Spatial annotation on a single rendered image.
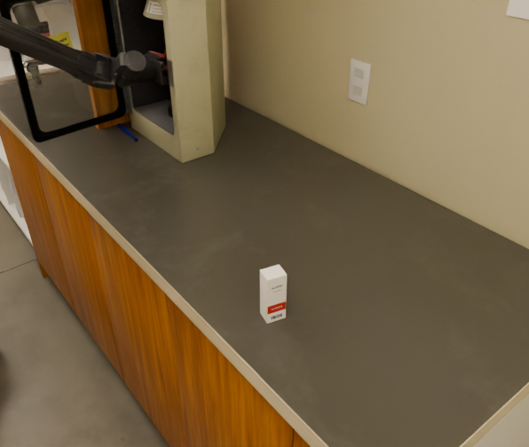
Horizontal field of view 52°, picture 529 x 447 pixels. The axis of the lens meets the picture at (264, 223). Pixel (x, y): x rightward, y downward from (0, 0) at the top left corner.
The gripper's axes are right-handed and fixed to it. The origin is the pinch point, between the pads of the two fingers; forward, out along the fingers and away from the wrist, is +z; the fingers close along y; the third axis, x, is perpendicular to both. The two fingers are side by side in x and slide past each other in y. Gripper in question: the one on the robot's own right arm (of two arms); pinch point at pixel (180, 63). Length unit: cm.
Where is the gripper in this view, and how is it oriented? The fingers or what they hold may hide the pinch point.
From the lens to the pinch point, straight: 165.6
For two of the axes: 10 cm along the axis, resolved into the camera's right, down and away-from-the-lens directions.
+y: -6.0, -4.4, 6.7
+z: 8.0, -3.4, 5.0
